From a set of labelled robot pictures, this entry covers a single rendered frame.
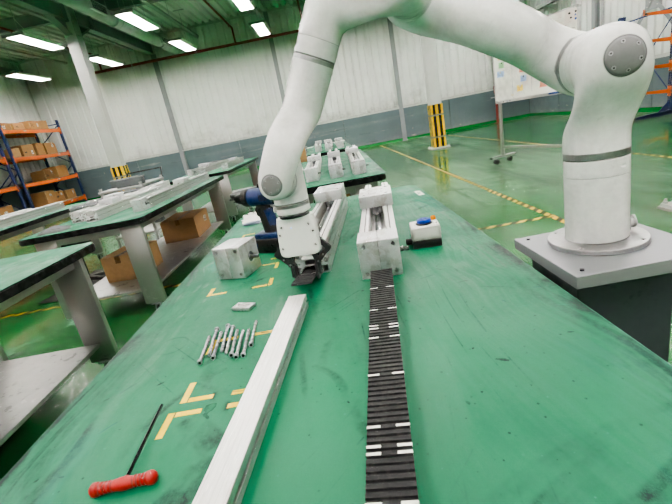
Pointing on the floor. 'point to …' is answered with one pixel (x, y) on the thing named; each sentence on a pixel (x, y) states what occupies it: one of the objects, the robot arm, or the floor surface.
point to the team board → (513, 84)
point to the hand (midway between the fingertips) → (307, 271)
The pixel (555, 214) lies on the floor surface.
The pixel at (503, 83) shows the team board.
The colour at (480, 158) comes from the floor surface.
